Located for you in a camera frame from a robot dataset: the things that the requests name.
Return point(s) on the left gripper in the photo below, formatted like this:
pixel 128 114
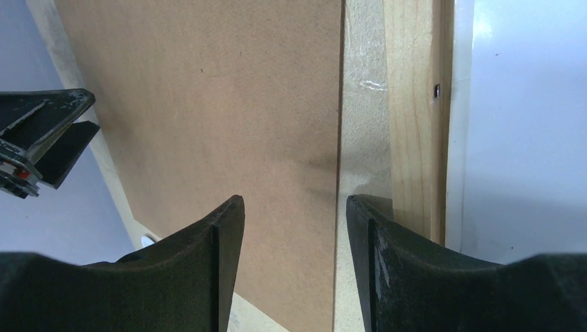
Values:
pixel 28 120

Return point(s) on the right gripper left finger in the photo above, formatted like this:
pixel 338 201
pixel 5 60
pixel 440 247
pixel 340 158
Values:
pixel 184 282

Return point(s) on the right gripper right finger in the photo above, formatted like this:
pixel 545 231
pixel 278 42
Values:
pixel 407 282

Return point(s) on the brown backing board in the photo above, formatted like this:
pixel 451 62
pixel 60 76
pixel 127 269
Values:
pixel 202 100

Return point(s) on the wooden picture frame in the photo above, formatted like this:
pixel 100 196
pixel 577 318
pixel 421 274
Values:
pixel 419 57

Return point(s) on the blue white tape dispenser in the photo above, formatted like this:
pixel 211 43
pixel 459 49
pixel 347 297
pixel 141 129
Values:
pixel 147 240

